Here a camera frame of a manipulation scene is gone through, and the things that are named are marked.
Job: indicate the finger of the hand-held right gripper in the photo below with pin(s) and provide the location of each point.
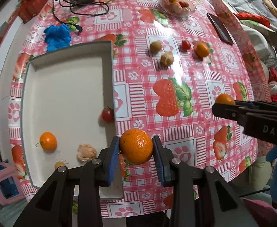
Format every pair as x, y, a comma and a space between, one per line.
228, 113
259, 106

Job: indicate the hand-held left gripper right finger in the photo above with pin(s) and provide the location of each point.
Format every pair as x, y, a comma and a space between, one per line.
158, 160

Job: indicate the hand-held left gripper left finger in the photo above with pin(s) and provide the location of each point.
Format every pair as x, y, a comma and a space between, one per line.
113, 160

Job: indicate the red cherry tomato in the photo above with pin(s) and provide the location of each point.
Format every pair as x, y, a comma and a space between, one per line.
185, 45
182, 4
107, 115

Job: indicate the orange with stem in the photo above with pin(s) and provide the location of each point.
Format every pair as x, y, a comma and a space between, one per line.
48, 141

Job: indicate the white rectangular tray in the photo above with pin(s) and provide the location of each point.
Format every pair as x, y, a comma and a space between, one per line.
69, 99

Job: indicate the clear glass bowl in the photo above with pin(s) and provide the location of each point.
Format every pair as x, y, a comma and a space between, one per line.
176, 10

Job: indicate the pink cloth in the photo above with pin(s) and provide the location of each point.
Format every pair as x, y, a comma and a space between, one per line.
259, 211

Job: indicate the black smartphone red case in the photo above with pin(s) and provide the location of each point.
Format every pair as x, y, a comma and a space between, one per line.
220, 27

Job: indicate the red cloth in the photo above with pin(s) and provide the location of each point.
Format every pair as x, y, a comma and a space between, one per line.
254, 19

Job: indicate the cartoon face cushion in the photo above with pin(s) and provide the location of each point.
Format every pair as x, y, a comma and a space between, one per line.
272, 7

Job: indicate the pink plastic stool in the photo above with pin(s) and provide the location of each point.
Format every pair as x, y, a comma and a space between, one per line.
3, 184

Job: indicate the crumpled blue glove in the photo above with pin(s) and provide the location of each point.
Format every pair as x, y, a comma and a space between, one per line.
58, 36

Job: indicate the red gift boxes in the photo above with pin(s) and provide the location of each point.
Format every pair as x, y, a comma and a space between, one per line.
32, 4

